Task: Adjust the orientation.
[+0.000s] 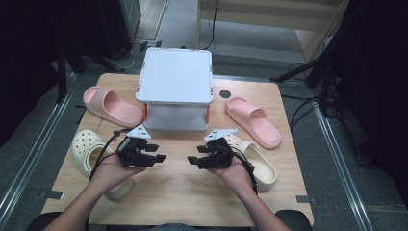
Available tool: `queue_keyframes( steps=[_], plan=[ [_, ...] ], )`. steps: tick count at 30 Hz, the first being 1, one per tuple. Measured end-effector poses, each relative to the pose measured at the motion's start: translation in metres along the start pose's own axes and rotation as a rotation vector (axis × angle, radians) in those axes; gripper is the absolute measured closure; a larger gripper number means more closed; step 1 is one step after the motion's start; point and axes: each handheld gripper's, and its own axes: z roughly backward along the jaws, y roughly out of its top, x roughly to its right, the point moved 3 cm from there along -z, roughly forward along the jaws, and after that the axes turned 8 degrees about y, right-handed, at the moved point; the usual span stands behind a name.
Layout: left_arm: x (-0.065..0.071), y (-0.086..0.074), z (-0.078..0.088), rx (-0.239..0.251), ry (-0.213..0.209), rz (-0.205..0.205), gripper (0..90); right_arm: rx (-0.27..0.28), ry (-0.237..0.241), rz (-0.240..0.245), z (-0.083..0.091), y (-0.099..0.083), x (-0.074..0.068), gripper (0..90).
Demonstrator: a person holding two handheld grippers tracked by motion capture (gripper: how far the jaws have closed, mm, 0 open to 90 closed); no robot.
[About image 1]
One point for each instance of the black metal stand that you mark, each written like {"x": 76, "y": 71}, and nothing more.
{"x": 62, "y": 73}

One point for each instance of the pink slide slipper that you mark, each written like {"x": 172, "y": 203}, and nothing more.
{"x": 253, "y": 122}
{"x": 109, "y": 106}

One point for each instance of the black tripod stand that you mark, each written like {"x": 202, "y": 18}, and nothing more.
{"x": 320, "y": 64}

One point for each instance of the black chair armrest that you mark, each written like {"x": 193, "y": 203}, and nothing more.
{"x": 293, "y": 219}
{"x": 41, "y": 221}

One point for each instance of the metal floor rail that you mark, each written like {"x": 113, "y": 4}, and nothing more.
{"x": 35, "y": 154}
{"x": 340, "y": 166}

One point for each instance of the cream perforated clog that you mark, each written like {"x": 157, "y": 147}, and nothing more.
{"x": 84, "y": 144}
{"x": 261, "y": 163}

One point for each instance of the light wooden cabinet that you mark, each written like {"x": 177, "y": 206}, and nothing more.
{"x": 272, "y": 16}

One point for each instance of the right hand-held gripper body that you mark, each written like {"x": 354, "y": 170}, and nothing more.
{"x": 220, "y": 154}

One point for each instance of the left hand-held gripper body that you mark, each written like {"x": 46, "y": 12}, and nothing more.
{"x": 131, "y": 153}

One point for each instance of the black round table grommet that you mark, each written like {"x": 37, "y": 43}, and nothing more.
{"x": 225, "y": 94}

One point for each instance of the person's right hand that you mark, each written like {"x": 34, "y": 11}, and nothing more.
{"x": 235, "y": 176}

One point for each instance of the person's left hand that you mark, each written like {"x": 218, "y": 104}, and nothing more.
{"x": 110, "y": 173}

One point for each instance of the grey tape strip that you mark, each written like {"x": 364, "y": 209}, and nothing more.
{"x": 306, "y": 200}
{"x": 51, "y": 194}

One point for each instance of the white two-tier shoe rack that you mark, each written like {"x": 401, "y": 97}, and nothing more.
{"x": 174, "y": 77}

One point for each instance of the dark curtain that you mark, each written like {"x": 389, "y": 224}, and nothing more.
{"x": 378, "y": 80}

